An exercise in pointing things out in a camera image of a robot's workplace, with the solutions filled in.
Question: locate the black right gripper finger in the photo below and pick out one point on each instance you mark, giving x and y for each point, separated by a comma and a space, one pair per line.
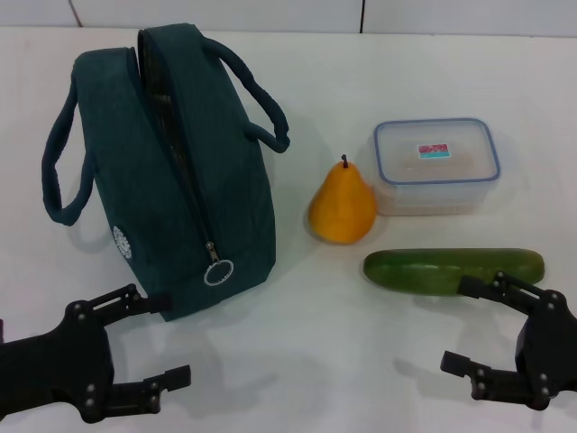
496, 383
509, 291

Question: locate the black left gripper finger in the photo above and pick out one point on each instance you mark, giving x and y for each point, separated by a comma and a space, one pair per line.
121, 300
135, 397

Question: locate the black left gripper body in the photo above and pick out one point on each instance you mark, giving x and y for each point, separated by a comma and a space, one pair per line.
54, 361

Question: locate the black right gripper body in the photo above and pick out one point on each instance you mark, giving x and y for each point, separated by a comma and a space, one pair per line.
554, 352

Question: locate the green cucumber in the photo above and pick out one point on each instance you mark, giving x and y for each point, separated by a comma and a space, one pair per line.
419, 270

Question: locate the dark teal insulated lunch bag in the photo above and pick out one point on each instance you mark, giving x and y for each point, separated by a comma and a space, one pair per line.
180, 180

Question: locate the yellow orange pear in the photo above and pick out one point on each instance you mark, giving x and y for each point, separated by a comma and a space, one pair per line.
342, 207

